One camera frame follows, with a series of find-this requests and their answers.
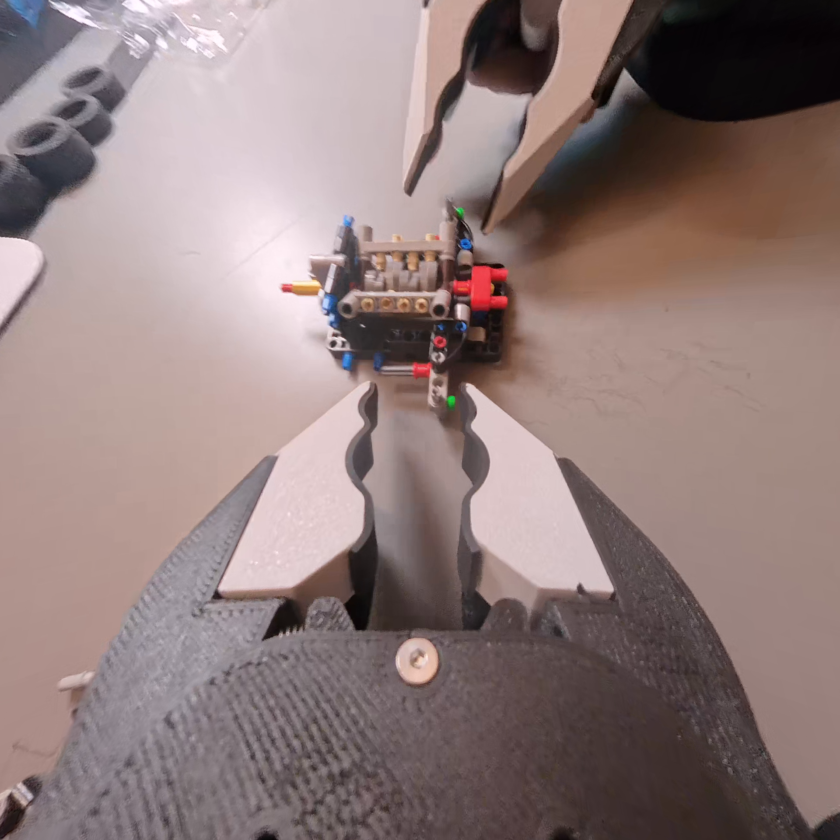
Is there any clear plastic bag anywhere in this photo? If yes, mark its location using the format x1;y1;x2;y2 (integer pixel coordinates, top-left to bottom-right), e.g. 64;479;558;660
49;0;271;61

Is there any dark lego set box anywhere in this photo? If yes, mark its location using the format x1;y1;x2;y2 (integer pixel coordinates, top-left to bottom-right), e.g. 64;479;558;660
0;0;161;109

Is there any multicoloured lego engine assembly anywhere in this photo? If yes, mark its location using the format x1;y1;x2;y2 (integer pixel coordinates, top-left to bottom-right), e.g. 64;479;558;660
281;197;511;413

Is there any small grey lego piece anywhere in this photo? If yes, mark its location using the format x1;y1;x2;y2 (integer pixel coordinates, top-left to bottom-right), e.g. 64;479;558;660
0;777;35;821

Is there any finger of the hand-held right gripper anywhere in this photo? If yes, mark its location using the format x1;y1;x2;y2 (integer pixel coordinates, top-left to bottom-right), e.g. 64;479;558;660
481;0;636;236
400;0;488;198

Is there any person's right hand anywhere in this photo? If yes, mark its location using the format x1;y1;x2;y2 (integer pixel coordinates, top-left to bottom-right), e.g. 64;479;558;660
466;0;559;97

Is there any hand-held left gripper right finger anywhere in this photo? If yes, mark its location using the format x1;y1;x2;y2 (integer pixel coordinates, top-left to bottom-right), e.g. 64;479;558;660
458;382;618;608

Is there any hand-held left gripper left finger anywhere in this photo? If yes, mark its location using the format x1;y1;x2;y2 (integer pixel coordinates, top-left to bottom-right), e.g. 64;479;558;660
215;381;380;614

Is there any white book stand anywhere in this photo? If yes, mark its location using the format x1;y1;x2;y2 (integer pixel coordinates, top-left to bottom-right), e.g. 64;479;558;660
0;236;46;330

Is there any black rubber lego tire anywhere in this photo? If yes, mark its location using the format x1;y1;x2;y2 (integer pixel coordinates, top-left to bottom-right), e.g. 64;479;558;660
61;66;126;114
0;154;52;232
5;117;98;190
49;94;114;147

